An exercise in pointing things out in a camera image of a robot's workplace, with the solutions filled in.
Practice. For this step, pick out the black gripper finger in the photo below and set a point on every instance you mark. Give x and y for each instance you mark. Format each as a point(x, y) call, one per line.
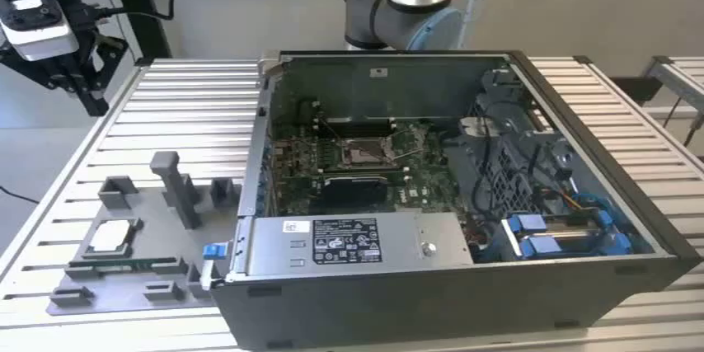
point(27, 71)
point(95, 96)

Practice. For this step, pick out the silver square CPU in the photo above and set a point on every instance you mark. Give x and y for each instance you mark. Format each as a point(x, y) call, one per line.
point(111, 236)

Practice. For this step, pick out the black RAM slot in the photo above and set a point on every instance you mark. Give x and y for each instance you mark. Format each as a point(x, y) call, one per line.
point(358, 121)
point(361, 131)
point(363, 171)

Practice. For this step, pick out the CPU socket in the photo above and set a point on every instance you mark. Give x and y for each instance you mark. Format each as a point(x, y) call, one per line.
point(367, 158)

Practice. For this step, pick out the grey plastic parts rack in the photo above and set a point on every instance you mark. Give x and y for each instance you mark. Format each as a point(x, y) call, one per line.
point(143, 224)

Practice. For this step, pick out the green RAM stick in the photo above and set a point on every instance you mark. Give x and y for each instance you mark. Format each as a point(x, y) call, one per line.
point(118, 264)

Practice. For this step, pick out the thin metal locking lever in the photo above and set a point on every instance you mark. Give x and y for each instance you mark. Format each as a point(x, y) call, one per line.
point(329, 126)

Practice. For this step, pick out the blue case latch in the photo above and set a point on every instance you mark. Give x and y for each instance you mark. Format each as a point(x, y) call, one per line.
point(214, 252)

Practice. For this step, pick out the green motherboard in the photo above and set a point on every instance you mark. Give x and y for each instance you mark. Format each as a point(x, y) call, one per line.
point(429, 179)

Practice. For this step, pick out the silver power supply unit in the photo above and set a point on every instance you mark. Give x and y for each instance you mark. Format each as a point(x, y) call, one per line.
point(429, 228)

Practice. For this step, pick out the grey metal drive cage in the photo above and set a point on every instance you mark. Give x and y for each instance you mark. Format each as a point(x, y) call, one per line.
point(511, 170)

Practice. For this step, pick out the grey open PC case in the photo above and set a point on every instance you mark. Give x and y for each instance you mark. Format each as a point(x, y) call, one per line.
point(429, 311)

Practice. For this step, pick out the hard disk in blue carrier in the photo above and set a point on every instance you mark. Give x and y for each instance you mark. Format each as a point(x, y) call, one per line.
point(531, 222)
point(542, 245)

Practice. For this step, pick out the black box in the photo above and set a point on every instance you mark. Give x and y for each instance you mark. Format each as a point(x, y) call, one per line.
point(635, 90)

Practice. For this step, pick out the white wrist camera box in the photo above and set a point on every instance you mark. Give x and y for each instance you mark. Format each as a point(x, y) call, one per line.
point(39, 34)

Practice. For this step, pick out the black upright post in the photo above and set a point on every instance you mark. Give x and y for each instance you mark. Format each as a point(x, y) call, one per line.
point(149, 6)

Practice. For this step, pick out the aluminium side table frame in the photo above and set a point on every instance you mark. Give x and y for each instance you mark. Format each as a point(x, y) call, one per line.
point(674, 76)

